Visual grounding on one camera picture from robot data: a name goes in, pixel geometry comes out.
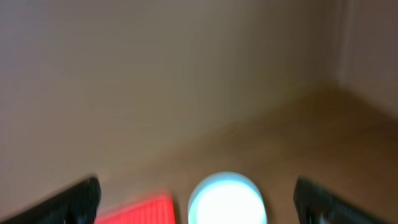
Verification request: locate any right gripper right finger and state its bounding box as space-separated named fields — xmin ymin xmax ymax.
xmin=294 ymin=177 xmax=387 ymax=224

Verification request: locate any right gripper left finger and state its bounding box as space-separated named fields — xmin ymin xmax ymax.
xmin=1 ymin=176 xmax=101 ymax=224

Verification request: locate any white plate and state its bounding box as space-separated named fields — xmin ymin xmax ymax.
xmin=187 ymin=172 xmax=268 ymax=224

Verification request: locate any red plastic tray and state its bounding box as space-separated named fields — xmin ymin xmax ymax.
xmin=94 ymin=192 xmax=177 ymax=224

